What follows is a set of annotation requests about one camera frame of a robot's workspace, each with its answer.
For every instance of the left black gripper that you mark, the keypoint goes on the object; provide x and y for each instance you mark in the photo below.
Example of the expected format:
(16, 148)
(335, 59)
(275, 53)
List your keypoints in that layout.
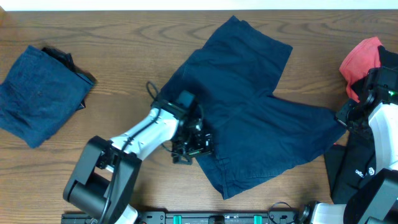
(193, 149)

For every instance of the navy blue shorts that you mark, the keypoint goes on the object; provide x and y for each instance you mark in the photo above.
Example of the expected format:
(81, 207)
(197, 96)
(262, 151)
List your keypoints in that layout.
(256, 135)

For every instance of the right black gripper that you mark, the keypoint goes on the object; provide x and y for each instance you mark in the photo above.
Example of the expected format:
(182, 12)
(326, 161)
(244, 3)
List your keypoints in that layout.
(342, 117)

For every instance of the black garment with logo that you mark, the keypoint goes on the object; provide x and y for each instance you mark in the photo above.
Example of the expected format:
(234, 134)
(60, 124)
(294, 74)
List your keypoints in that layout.
(352, 166)

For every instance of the folded black garment underneath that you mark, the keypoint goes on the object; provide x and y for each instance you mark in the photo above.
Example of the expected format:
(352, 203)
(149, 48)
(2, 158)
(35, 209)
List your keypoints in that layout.
(71, 84)

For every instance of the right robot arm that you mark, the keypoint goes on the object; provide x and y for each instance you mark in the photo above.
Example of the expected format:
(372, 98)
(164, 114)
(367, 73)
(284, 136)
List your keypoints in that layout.
(376, 202)

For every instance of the folded navy blue garment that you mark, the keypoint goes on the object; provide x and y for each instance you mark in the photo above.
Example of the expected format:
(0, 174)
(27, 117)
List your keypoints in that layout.
(28, 106)

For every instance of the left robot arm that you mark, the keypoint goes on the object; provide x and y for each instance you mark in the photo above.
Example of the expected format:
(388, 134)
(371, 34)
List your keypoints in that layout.
(103, 179)

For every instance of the red garment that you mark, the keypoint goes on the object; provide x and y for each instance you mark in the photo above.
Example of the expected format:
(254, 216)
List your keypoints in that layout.
(358, 62)

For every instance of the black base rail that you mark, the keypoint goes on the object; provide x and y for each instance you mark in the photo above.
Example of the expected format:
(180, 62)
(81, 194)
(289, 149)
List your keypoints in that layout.
(157, 217)

